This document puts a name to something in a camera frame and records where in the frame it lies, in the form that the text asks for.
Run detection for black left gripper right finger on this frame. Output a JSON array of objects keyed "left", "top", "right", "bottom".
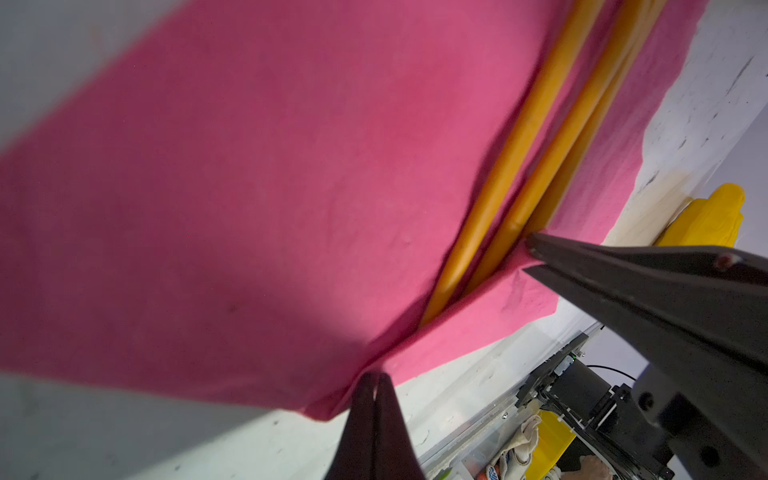
[{"left": 374, "top": 373, "right": 425, "bottom": 480}]

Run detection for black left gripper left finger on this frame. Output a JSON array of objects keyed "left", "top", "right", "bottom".
[{"left": 325, "top": 373, "right": 377, "bottom": 480}]

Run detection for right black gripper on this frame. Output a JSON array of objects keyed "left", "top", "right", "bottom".
[{"left": 525, "top": 233, "right": 767, "bottom": 479}]

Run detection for yellow plastic fork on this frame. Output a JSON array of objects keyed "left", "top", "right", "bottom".
[{"left": 464, "top": 1, "right": 651, "bottom": 294}]

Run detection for yellow plastic knife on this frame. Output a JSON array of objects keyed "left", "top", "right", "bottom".
[{"left": 522, "top": 0, "right": 667, "bottom": 236}]

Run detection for pink paper napkin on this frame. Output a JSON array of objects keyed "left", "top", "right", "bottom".
[{"left": 0, "top": 0, "right": 711, "bottom": 422}]

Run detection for yellow plastic spoon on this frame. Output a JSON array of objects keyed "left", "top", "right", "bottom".
[{"left": 419, "top": 1, "right": 604, "bottom": 328}]

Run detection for yellow bananas bunch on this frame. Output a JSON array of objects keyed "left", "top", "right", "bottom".
[{"left": 654, "top": 183, "right": 746, "bottom": 247}]

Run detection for white work glove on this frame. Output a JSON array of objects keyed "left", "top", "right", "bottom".
[{"left": 484, "top": 414, "right": 542, "bottom": 480}]

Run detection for yellow box under table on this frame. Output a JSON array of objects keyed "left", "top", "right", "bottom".
[{"left": 525, "top": 411, "right": 576, "bottom": 480}]

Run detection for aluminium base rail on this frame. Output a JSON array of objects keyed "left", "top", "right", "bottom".
[{"left": 419, "top": 320, "right": 676, "bottom": 480}]

